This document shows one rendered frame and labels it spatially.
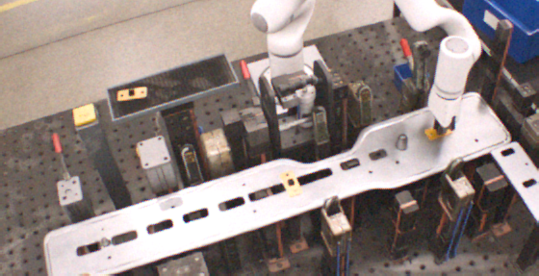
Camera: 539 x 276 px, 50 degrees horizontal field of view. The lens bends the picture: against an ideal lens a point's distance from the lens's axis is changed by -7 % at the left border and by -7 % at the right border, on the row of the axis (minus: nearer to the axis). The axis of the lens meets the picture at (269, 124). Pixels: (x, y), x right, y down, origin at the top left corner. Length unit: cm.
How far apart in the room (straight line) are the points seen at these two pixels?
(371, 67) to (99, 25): 206
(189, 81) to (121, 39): 207
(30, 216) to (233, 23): 199
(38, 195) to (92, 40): 179
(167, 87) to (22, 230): 78
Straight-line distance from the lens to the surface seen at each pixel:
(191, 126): 187
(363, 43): 254
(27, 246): 217
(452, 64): 160
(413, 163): 177
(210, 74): 179
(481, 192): 182
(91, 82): 362
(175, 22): 385
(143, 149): 171
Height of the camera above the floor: 240
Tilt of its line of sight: 49 degrees down
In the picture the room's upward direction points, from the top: 6 degrees counter-clockwise
